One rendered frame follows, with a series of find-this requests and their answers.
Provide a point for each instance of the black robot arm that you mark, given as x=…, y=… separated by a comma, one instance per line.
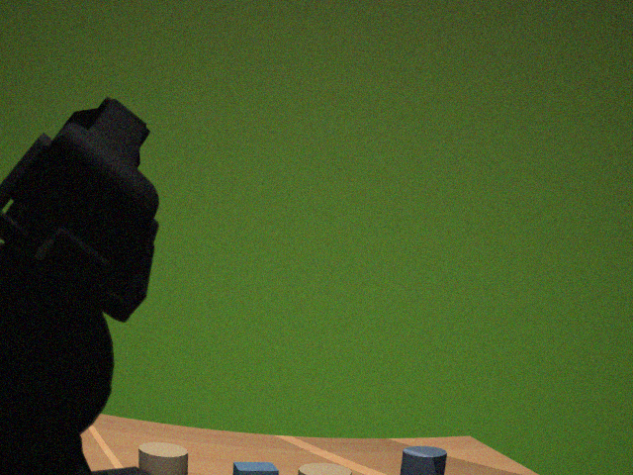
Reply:
x=78, y=242

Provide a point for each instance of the dark blue-grey cylinder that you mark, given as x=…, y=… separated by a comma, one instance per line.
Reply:
x=423, y=460

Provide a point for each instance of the small blue block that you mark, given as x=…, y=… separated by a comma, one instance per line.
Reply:
x=254, y=468

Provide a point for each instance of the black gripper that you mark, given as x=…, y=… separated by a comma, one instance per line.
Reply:
x=118, y=471

